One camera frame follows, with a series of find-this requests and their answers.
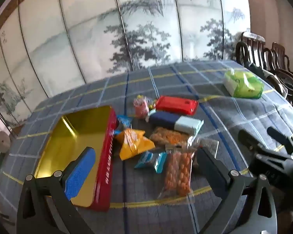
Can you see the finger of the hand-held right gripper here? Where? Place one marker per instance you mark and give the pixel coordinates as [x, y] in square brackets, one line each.
[246, 137]
[280, 136]

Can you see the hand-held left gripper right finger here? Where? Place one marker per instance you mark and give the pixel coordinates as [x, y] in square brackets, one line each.
[210, 173]

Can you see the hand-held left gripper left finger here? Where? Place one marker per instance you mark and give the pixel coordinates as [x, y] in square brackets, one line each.
[80, 173]

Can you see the grey speckled snack packet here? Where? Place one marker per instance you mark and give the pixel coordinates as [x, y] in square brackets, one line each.
[210, 146]

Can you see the red tin box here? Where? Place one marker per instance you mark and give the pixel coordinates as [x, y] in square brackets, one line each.
[70, 136]

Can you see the clear peanut snack packet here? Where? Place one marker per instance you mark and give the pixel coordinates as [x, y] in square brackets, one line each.
[168, 136]

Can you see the orange snack packet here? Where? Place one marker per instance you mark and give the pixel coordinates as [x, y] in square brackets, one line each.
[133, 143]

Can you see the teal candy packet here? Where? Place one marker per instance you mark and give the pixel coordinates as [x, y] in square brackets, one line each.
[147, 159]

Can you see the small blue candy packet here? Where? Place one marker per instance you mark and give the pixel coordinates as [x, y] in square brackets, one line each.
[124, 121]

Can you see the navy and pale snack packet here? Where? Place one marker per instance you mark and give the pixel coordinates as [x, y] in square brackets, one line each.
[166, 120]

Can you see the red snack packet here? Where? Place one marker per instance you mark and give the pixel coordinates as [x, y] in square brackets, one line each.
[177, 105]

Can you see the small yellow candy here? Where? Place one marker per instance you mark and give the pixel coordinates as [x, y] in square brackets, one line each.
[151, 106]

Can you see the pink candy packet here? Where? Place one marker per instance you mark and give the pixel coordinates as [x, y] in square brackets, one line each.
[141, 107]

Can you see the green tissue pack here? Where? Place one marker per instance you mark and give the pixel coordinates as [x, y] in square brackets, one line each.
[244, 85]

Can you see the dark cloth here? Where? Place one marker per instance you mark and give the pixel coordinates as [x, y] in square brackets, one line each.
[255, 68]

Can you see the round wooden disc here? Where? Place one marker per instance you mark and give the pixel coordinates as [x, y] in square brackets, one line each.
[2, 141]

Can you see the thin metal chair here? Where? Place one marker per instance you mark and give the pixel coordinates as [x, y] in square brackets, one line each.
[0, 117]

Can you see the painted folding screen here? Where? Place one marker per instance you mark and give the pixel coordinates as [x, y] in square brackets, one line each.
[88, 41]

